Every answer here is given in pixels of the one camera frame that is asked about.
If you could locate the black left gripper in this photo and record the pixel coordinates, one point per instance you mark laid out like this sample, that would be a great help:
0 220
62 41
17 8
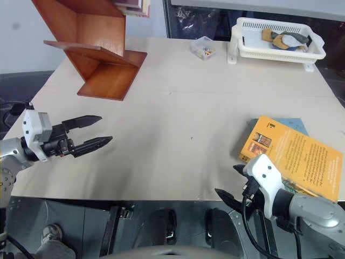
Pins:
55 145

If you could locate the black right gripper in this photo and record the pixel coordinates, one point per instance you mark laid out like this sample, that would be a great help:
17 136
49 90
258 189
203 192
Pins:
256 201

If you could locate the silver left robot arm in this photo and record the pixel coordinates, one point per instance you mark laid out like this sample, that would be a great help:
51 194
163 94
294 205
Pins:
12 155

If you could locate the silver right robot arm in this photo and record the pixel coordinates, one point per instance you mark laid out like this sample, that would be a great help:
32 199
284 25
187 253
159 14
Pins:
318 213

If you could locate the brown wooden zigzag bookshelf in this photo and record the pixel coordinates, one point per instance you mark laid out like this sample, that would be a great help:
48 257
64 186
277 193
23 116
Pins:
107 75

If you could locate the yellow paperback book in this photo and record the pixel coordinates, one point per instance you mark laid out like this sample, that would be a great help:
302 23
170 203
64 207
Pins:
293 153

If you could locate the teal book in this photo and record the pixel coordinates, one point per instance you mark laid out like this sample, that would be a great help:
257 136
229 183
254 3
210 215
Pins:
293 122

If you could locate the black table leg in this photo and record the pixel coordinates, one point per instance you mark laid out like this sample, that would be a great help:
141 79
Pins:
109 232

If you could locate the grey sneaker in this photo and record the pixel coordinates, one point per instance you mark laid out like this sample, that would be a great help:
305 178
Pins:
52 232

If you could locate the grey trouser leg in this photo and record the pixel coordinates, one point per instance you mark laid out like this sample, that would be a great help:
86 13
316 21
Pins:
55 251

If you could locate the books on shelf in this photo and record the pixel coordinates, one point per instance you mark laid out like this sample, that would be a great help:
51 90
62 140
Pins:
144 9

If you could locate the white plastic basket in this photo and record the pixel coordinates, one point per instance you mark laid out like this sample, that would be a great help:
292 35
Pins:
269 52

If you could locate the small clear plastic box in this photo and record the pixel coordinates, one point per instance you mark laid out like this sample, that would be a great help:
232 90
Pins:
203 48

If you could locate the yellow and blue cloth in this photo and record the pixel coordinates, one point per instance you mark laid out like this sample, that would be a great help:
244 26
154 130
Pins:
283 43

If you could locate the brown yellow sock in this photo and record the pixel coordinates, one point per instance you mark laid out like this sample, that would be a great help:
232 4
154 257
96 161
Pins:
267 35

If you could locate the grey green cloth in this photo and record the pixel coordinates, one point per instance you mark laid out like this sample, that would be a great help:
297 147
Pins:
293 37

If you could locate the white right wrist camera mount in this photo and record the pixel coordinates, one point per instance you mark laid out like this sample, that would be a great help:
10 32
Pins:
265 172

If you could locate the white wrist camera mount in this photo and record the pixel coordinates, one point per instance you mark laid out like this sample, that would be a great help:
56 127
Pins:
265 172
33 129

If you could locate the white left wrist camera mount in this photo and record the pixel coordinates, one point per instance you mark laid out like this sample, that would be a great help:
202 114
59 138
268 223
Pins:
33 129

